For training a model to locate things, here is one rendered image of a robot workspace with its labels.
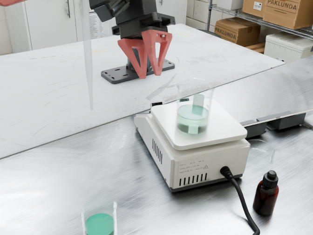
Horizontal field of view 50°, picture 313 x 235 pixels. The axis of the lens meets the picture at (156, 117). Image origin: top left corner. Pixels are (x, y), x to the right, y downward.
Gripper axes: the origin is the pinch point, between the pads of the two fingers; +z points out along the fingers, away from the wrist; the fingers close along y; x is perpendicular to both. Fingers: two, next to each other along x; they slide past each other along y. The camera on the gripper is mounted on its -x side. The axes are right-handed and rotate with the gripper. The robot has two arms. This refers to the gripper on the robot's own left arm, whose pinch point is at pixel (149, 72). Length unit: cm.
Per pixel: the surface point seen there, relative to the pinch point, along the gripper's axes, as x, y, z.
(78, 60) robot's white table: 15.7, -36.2, -9.8
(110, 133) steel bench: -2.8, -9.1, 10.0
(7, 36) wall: 126, -252, -78
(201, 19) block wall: 298, -141, -86
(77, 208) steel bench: -18.6, -2.1, 19.1
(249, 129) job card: 11.5, 12.7, 12.9
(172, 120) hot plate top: -5.5, 7.2, 8.7
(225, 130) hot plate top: -2.7, 14.6, 11.3
